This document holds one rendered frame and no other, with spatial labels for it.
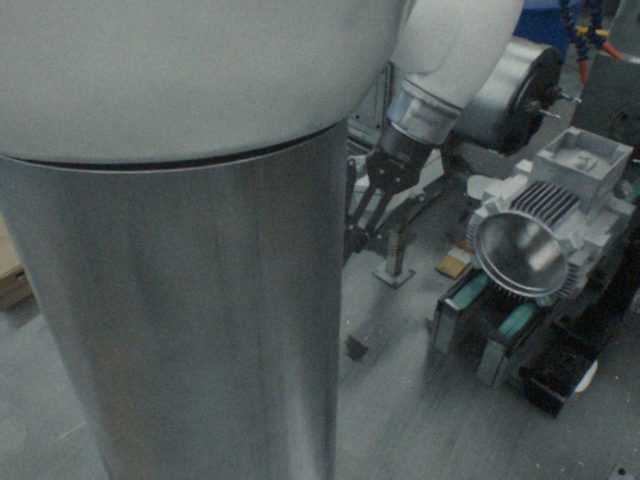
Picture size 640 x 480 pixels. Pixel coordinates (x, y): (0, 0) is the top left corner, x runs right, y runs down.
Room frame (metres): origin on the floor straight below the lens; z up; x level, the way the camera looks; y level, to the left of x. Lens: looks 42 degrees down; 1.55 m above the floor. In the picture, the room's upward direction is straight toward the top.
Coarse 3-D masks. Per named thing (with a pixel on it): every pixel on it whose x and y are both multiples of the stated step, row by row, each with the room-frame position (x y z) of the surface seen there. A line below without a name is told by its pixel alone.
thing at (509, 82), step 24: (528, 48) 1.02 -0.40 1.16; (552, 48) 1.02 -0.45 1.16; (504, 72) 0.97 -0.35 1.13; (528, 72) 0.96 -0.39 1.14; (552, 72) 1.04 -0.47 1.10; (480, 96) 0.97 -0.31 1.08; (504, 96) 0.94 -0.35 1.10; (528, 96) 0.97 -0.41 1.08; (552, 96) 1.01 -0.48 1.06; (456, 120) 1.00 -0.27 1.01; (480, 120) 0.95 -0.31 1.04; (504, 120) 0.92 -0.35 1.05; (528, 120) 1.00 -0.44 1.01; (480, 144) 0.97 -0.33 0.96; (504, 144) 0.94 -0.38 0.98; (528, 144) 1.02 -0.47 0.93
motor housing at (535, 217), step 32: (544, 192) 0.59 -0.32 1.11; (480, 224) 0.60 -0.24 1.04; (512, 224) 0.67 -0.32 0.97; (544, 224) 0.54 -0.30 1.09; (576, 224) 0.55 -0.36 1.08; (608, 224) 0.57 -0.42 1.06; (480, 256) 0.60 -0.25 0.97; (512, 256) 0.62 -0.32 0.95; (544, 256) 0.62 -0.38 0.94; (576, 256) 0.51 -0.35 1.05; (512, 288) 0.55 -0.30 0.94; (544, 288) 0.53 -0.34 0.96
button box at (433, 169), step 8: (432, 152) 0.76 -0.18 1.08; (432, 160) 0.75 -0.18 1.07; (440, 160) 0.76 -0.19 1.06; (424, 168) 0.73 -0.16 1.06; (432, 168) 0.74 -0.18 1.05; (440, 168) 0.75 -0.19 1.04; (424, 176) 0.72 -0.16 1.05; (432, 176) 0.73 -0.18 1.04; (440, 176) 0.75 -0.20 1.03; (360, 184) 0.68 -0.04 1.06; (368, 184) 0.67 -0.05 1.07; (424, 184) 0.71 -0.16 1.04; (360, 192) 0.68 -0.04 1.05; (376, 192) 0.65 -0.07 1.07; (408, 192) 0.68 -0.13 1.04; (376, 200) 0.65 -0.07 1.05; (392, 200) 0.65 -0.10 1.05; (400, 200) 0.67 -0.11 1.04; (368, 208) 0.66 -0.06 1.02; (392, 208) 0.65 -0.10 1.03
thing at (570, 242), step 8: (616, 184) 0.64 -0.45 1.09; (624, 184) 0.64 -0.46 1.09; (616, 192) 0.64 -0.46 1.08; (624, 192) 0.63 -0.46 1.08; (488, 200) 0.61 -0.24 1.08; (496, 200) 0.60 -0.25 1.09; (504, 200) 0.60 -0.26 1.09; (488, 208) 0.60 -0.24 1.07; (496, 208) 0.59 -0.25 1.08; (568, 232) 0.53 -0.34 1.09; (576, 232) 0.52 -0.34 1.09; (560, 240) 0.52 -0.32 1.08; (568, 240) 0.51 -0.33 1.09; (576, 240) 0.51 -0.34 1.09; (568, 248) 0.51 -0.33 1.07; (576, 248) 0.50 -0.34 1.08; (472, 256) 0.60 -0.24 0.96; (472, 264) 0.60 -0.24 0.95; (480, 264) 0.59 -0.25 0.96; (544, 296) 0.51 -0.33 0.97; (552, 296) 0.51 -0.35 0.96; (544, 304) 0.50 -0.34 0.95; (552, 304) 0.50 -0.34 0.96
